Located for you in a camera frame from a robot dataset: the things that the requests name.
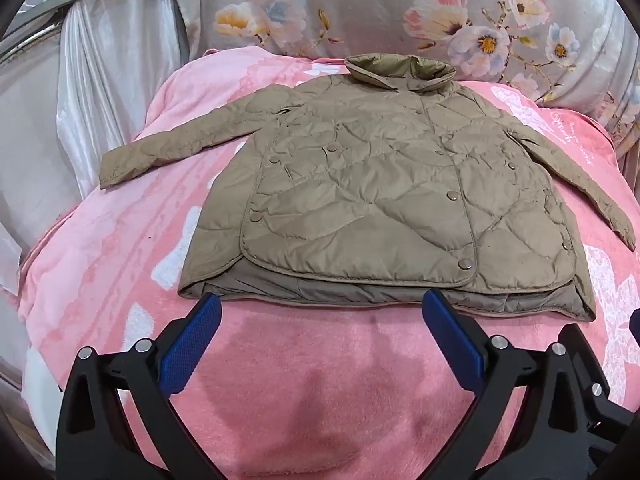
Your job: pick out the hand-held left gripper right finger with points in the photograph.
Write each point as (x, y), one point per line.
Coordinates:
(452, 340)

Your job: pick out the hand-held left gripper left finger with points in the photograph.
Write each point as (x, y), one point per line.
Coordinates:
(192, 345)

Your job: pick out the tan quilted jacket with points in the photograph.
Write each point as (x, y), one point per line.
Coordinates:
(375, 185)

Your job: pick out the pink plush blanket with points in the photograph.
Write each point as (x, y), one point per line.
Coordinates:
(300, 385)

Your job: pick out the white mattress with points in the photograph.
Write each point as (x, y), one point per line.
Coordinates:
(41, 395)

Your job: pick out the white satin curtain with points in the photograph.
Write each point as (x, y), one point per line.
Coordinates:
(100, 85)

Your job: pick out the grey floral quilt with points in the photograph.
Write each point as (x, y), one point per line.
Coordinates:
(380, 5)

